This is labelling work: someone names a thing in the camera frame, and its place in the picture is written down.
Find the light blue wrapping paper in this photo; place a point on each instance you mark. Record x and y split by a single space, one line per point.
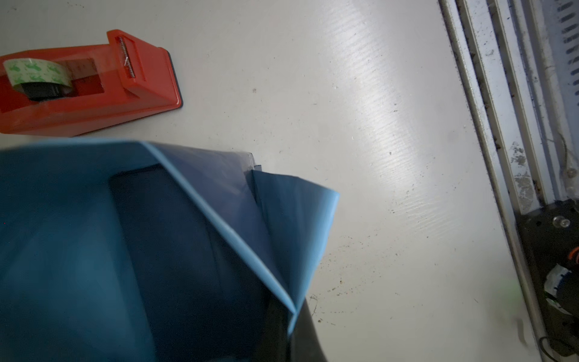
118 250

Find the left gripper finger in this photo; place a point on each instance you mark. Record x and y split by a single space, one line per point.
304 345

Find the clear tape roll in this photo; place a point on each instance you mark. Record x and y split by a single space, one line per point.
39 80

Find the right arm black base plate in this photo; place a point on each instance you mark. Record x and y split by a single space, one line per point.
549 237

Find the aluminium front rail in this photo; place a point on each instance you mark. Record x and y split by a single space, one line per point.
518 62

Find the red tape dispenser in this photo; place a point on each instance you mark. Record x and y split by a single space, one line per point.
120 81

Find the dark blue gift box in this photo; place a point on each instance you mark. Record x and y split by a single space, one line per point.
201 300

